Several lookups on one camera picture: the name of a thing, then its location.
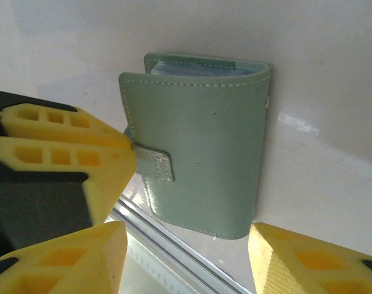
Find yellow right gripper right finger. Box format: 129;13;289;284
248;222;372;294

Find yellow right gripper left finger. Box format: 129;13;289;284
0;220;128;294

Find green card holder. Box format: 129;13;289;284
118;52;273;240

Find white slotted cable duct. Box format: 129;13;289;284
124;238;205;294

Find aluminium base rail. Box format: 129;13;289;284
107;195;251;294

